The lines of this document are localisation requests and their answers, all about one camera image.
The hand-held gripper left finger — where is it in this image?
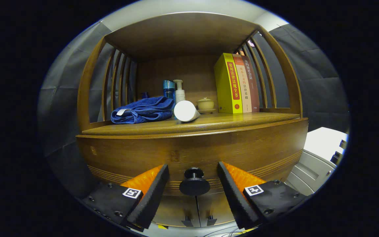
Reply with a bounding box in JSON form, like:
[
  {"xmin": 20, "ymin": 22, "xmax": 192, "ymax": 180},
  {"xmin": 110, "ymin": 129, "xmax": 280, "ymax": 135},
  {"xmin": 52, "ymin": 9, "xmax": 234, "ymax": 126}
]
[{"xmin": 81, "ymin": 164, "xmax": 170, "ymax": 231}]

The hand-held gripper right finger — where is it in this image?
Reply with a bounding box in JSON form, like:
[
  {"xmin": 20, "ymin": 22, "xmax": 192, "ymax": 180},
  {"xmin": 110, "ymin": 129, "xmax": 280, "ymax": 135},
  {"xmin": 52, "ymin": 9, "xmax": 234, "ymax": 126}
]
[{"xmin": 217, "ymin": 161, "xmax": 309, "ymax": 230}]

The black round drawer knob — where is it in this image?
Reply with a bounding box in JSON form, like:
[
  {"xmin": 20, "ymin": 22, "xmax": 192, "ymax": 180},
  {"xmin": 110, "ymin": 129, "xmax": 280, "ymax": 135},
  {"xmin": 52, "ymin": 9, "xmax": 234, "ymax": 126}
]
[{"xmin": 179, "ymin": 167, "xmax": 211, "ymax": 196}]

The wooden drawer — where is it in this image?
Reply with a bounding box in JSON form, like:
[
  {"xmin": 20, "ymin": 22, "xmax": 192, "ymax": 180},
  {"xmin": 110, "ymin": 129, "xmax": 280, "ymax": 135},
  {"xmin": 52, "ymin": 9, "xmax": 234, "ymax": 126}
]
[{"xmin": 76, "ymin": 118, "xmax": 309, "ymax": 198}]

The white green-print tube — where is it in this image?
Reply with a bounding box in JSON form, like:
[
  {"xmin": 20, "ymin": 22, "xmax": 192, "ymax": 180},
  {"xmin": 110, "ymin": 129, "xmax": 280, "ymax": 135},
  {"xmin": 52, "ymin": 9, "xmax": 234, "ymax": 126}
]
[{"xmin": 174, "ymin": 100, "xmax": 201, "ymax": 122}]

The wooden cabinet door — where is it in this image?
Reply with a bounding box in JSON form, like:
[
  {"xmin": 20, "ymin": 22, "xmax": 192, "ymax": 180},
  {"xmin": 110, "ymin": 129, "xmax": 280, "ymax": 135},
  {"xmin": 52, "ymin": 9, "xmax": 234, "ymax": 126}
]
[
  {"xmin": 152, "ymin": 194, "xmax": 200, "ymax": 228},
  {"xmin": 196, "ymin": 194, "xmax": 239, "ymax": 227}
]

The wooden countertop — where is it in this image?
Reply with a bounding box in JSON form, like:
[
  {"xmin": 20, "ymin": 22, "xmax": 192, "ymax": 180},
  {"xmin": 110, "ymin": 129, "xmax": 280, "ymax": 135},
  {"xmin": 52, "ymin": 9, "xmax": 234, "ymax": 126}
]
[{"xmin": 81, "ymin": 112, "xmax": 301, "ymax": 136}]

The white drawer unit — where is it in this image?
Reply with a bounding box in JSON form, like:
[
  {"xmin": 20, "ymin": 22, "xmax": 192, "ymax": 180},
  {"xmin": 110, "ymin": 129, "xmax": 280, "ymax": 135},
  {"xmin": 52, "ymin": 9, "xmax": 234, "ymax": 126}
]
[{"xmin": 285, "ymin": 127, "xmax": 348, "ymax": 197}]

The wooden cabinet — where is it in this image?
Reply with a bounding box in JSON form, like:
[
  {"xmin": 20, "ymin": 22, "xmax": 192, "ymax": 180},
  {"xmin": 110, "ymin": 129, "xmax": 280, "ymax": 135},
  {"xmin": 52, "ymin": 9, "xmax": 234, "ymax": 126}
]
[{"xmin": 77, "ymin": 12, "xmax": 303, "ymax": 228}]

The blue folded towel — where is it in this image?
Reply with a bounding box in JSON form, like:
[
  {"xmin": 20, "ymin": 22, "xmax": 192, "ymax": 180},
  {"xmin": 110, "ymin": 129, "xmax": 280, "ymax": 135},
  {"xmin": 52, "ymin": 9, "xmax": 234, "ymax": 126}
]
[{"xmin": 111, "ymin": 96, "xmax": 175, "ymax": 124}]

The yellow lidded teacup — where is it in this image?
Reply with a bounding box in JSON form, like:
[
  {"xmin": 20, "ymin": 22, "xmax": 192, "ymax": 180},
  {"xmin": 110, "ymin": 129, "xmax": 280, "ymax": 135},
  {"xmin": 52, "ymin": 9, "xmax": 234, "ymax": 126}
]
[{"xmin": 197, "ymin": 97, "xmax": 215, "ymax": 110}]

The white pump bottle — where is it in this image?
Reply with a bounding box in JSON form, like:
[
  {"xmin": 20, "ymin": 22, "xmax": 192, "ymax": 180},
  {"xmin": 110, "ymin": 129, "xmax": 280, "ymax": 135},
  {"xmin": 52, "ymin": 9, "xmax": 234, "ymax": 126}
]
[{"xmin": 173, "ymin": 79, "xmax": 186, "ymax": 103}]

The tall blue bottle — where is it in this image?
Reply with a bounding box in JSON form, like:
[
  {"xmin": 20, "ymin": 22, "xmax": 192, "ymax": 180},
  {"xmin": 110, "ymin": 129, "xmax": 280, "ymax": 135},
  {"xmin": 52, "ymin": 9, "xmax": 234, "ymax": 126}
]
[{"xmin": 163, "ymin": 80, "xmax": 176, "ymax": 102}]

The thick yellow book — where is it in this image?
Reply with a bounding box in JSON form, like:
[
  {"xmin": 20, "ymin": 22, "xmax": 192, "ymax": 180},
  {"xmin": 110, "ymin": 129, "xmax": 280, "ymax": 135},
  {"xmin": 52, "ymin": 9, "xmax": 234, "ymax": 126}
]
[{"xmin": 214, "ymin": 53, "xmax": 243, "ymax": 114}]

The cream orange book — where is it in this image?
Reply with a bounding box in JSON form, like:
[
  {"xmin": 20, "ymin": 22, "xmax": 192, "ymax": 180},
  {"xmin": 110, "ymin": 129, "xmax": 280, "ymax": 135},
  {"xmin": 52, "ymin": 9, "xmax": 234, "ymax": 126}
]
[{"xmin": 232, "ymin": 54, "xmax": 252, "ymax": 113}]

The brown book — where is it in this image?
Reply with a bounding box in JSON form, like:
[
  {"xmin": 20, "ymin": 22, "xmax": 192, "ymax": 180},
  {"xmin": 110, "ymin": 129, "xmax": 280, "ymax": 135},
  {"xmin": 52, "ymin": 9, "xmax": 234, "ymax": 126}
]
[{"xmin": 241, "ymin": 55, "xmax": 260, "ymax": 112}]

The thin black cable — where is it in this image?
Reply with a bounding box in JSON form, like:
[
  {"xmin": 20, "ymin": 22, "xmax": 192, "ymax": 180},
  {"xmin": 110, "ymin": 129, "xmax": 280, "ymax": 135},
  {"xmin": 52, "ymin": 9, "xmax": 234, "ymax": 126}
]
[{"xmin": 204, "ymin": 227, "xmax": 246, "ymax": 237}]

